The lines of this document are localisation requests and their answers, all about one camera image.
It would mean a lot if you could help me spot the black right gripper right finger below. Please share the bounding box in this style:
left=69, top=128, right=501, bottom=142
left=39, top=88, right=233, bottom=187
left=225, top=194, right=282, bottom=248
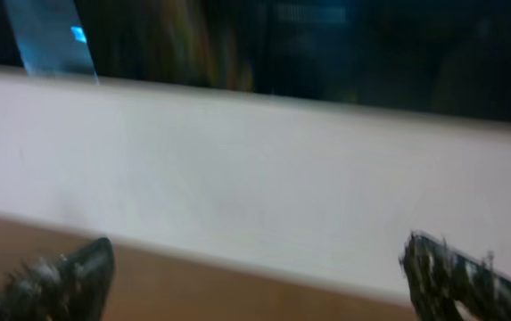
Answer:
left=400, top=231, right=511, bottom=321

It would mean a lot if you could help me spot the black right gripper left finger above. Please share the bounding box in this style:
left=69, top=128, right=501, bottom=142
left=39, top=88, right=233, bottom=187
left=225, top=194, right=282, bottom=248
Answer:
left=0, top=237, right=115, bottom=321

